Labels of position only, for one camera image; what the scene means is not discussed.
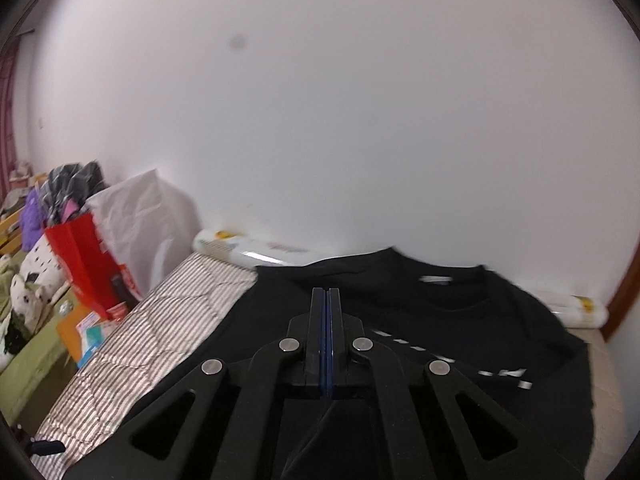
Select purple cloth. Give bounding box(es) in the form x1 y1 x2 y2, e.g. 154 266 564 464
20 187 47 251

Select red paper bag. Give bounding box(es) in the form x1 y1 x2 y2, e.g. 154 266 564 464
44 212 140 322

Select white plastic bag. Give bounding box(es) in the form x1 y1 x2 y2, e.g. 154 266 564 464
86 169 203 298

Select plaid clothes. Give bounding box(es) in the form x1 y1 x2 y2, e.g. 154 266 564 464
39 161 106 226

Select brown wooden door frame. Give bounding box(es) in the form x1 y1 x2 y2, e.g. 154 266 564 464
600 240 640 343

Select white spotted pillow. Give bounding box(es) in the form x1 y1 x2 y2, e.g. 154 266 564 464
10 235 71 331

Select black sweatshirt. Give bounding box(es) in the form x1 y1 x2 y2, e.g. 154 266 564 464
120 246 596 480

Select striped quilted mattress pad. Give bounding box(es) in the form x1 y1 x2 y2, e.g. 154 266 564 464
30 252 261 480

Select yellow wooden bed frame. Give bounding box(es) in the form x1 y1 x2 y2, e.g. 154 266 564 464
0 172 48 256

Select black and white spotted plush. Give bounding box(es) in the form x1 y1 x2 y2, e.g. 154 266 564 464
0 250 81 411

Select white wrapped roll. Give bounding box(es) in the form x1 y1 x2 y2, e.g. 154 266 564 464
192 229 313 268
530 287 610 330

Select colourful paper packets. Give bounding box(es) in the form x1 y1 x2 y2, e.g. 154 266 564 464
75 310 121 366

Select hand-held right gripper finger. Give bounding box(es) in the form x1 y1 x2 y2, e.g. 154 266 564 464
326 287 586 480
62 287 327 480

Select pink curtain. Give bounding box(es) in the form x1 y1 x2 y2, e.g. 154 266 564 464
0 35 21 201

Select orange envelope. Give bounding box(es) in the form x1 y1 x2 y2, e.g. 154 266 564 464
56 305 96 368

